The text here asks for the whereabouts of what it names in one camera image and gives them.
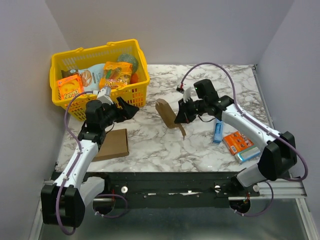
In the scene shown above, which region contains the black mounting base plate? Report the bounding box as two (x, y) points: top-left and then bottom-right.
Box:
(84, 172), (260, 209)

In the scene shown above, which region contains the orange small box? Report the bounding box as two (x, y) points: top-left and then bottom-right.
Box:
(222, 131), (254, 156)

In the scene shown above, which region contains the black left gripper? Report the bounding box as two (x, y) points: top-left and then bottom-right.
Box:
(100, 96), (140, 129)

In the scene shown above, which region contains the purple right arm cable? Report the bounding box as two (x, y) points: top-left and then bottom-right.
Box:
(180, 61), (309, 217)

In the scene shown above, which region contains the light blue cassava chips bag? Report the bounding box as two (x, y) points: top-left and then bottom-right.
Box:
(77, 63), (105, 92)

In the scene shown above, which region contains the brown cardboard box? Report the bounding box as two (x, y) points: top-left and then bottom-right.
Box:
(155, 98), (187, 140)
(92, 128), (129, 162)

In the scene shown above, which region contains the yellow plastic shopping basket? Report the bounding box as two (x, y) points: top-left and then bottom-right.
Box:
(49, 39), (150, 109)

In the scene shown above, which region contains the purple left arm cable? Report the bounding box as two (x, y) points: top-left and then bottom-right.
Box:
(56, 90), (128, 236)

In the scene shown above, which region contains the folded brown cardboard box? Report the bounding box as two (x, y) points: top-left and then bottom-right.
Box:
(92, 128), (129, 162)

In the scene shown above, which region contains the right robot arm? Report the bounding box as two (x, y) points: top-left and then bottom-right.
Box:
(174, 79), (297, 196)

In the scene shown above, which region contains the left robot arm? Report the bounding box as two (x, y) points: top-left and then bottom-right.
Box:
(40, 96), (139, 235)

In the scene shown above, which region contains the orange snack box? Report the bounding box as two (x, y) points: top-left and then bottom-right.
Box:
(57, 74), (84, 100)

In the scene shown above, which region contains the grey green round sponge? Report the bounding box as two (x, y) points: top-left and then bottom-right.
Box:
(117, 53), (139, 74)

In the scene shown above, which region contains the blue small box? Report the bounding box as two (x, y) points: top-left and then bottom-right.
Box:
(212, 119), (224, 144)

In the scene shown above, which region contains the yellow mango gummy bag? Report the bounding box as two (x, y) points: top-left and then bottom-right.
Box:
(99, 61), (133, 89)

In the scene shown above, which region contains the orange round fruit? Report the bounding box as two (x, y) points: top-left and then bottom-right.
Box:
(130, 73), (139, 84)

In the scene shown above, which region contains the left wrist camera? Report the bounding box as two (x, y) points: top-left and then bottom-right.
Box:
(97, 86), (114, 105)

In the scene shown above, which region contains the dark brown snack packet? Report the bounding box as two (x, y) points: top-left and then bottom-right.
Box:
(61, 69), (79, 79)

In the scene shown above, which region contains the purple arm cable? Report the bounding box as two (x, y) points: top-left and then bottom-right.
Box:
(56, 90), (128, 236)
(180, 61), (309, 217)

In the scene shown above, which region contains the light blue mint pack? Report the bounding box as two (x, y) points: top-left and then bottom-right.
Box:
(235, 146), (261, 164)

